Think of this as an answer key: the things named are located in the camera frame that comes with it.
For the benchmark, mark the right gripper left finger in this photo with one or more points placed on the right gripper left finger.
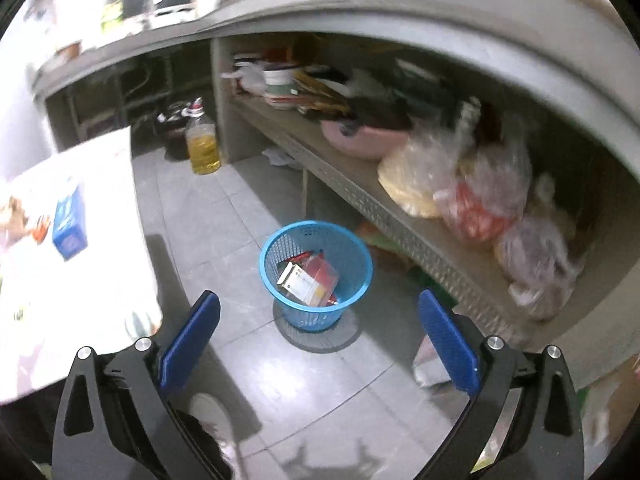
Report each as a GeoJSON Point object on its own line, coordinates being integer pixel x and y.
{"type": "Point", "coordinates": [115, 419]}

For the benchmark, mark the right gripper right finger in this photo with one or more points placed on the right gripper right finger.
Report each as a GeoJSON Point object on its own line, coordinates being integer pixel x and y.
{"type": "Point", "coordinates": [544, 439]}

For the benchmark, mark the blue toothpaste box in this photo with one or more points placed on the blue toothpaste box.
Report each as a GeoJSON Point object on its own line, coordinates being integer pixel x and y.
{"type": "Point", "coordinates": [69, 234]}

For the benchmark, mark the white red carton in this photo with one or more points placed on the white red carton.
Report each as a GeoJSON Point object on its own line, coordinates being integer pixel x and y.
{"type": "Point", "coordinates": [297, 285]}

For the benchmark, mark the red snack bag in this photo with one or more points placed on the red snack bag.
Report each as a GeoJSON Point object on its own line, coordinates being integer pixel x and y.
{"type": "Point", "coordinates": [315, 264]}

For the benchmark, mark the blue plastic trash basket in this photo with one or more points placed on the blue plastic trash basket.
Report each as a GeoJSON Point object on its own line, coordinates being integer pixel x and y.
{"type": "Point", "coordinates": [343, 250]}

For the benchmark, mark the grey kitchen counter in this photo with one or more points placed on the grey kitchen counter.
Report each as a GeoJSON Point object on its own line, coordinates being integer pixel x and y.
{"type": "Point", "coordinates": [575, 56]}

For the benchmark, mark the purple food in plastic bag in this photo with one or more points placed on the purple food in plastic bag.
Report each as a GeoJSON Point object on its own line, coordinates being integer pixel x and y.
{"type": "Point", "coordinates": [534, 254]}

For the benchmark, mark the red food in plastic bag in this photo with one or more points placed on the red food in plastic bag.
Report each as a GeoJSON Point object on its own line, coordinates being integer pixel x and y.
{"type": "Point", "coordinates": [487, 193]}

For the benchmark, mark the yellow food in plastic bag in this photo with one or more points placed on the yellow food in plastic bag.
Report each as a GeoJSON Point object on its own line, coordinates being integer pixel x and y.
{"type": "Point", "coordinates": [414, 174]}

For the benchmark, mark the dark jar on floor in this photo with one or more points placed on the dark jar on floor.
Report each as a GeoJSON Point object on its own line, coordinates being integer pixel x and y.
{"type": "Point", "coordinates": [171, 127]}

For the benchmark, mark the yellow cooking oil bottle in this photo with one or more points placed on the yellow cooking oil bottle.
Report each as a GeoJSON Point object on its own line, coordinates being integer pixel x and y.
{"type": "Point", "coordinates": [201, 139]}

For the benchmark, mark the pink plastic basin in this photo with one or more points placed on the pink plastic basin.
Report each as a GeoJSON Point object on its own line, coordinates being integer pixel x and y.
{"type": "Point", "coordinates": [365, 142]}

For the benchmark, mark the stacked white bowls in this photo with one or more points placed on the stacked white bowls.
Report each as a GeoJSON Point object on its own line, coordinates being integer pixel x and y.
{"type": "Point", "coordinates": [281, 89]}

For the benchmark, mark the white plastic bag on shelf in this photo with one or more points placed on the white plastic bag on shelf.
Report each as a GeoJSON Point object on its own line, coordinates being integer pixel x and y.
{"type": "Point", "coordinates": [247, 78]}

